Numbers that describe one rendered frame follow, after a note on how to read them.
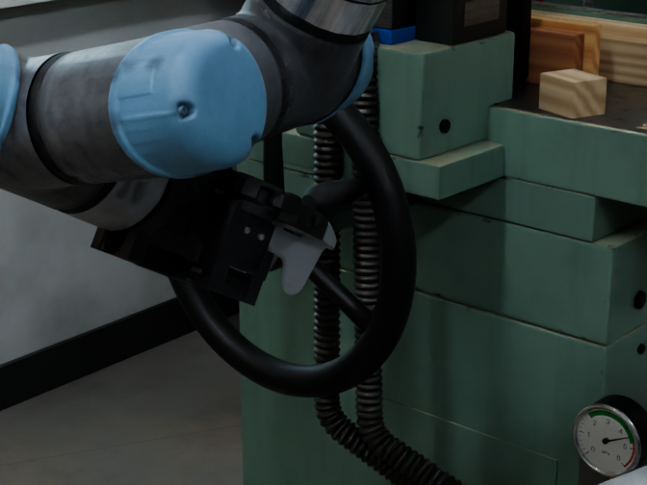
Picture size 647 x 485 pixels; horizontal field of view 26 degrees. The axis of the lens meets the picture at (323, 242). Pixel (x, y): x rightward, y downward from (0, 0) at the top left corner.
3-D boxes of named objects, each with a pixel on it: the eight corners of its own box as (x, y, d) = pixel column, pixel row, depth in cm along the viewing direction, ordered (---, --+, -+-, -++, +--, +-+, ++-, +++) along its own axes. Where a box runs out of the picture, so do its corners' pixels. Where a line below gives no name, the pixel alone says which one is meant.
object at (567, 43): (403, 62, 139) (404, 11, 137) (414, 59, 140) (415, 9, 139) (571, 89, 127) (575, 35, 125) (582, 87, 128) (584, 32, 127)
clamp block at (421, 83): (291, 133, 124) (290, 32, 121) (386, 106, 134) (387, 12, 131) (424, 163, 115) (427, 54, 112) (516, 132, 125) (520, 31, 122)
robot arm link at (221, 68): (293, 3, 77) (145, 29, 84) (164, 34, 69) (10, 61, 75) (321, 141, 79) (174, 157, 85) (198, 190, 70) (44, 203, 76)
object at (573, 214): (248, 159, 142) (247, 120, 141) (378, 121, 157) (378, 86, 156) (592, 242, 117) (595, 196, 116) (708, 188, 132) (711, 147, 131)
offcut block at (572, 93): (537, 109, 120) (539, 72, 119) (571, 104, 122) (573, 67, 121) (571, 119, 116) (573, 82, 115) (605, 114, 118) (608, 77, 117)
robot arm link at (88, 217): (65, 89, 88) (154, 109, 83) (116, 114, 92) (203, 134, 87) (24, 201, 88) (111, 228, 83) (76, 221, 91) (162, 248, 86)
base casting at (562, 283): (233, 238, 147) (231, 153, 144) (534, 134, 188) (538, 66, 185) (610, 348, 119) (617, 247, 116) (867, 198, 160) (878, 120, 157)
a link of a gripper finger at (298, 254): (309, 304, 105) (232, 273, 98) (335, 230, 106) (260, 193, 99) (341, 314, 103) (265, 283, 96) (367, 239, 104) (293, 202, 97)
